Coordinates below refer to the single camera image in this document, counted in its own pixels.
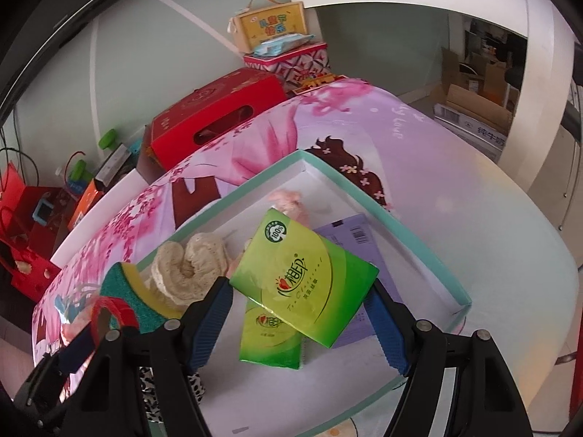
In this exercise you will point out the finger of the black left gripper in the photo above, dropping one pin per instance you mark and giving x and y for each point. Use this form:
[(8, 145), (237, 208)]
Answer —
[(39, 394)]

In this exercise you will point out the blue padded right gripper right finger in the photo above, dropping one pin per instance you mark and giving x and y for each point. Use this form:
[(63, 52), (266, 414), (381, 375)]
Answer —
[(391, 322)]

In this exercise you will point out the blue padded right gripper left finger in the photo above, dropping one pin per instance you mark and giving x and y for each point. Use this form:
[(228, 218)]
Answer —
[(214, 311)]

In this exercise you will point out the green tissue pack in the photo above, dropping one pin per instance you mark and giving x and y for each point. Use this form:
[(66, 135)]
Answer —
[(269, 341), (302, 278)]

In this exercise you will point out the cream knitted scrunchie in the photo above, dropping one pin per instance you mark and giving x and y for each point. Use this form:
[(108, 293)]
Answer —
[(171, 277), (205, 259)]

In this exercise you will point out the teal yellow sponge cloth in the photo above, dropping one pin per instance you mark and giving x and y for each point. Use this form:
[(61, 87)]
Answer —
[(123, 281)]

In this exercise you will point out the leopard print scrunchie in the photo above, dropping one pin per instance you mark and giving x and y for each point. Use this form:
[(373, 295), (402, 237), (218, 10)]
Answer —
[(150, 400)]

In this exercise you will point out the pink fabric scrunchie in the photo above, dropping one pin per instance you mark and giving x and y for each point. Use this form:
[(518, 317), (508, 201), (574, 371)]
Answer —
[(289, 203)]

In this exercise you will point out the bag of pink fluffy items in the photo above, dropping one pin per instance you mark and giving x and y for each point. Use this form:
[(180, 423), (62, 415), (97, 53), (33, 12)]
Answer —
[(68, 313)]

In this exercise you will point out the red felt handbag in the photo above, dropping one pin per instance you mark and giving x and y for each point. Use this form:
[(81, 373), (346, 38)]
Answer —
[(31, 274)]

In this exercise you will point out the pink floral bedsheet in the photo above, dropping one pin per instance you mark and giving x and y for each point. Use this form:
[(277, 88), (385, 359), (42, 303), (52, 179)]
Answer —
[(484, 227)]

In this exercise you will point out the orange cardboard box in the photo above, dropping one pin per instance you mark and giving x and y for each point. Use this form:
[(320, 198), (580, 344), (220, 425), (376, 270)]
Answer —
[(93, 193)]

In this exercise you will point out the red paper gift bag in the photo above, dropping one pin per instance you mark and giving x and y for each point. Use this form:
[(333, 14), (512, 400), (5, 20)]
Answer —
[(32, 216)]

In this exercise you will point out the green dumbbell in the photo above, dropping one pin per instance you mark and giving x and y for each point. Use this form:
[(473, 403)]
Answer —
[(81, 167)]

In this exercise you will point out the cardboard boxes on floor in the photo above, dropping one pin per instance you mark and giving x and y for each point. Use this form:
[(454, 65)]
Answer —
[(475, 102)]

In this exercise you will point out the white shelf counter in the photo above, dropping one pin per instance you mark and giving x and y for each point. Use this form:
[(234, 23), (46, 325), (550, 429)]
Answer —
[(547, 77)]

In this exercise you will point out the red white patterned box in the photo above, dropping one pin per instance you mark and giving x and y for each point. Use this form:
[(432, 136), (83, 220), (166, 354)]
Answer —
[(292, 68)]

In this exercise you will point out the blue wet wipes pack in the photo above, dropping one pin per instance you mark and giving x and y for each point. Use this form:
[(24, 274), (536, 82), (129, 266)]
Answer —
[(281, 45)]

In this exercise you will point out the red gift box with handle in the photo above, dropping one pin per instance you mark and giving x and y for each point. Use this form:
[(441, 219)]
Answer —
[(209, 112)]

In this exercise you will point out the yellow carry box with handle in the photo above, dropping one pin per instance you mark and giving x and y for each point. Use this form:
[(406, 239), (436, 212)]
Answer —
[(263, 20)]

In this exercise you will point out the black wall television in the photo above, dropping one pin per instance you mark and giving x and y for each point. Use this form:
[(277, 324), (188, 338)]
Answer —
[(32, 31)]

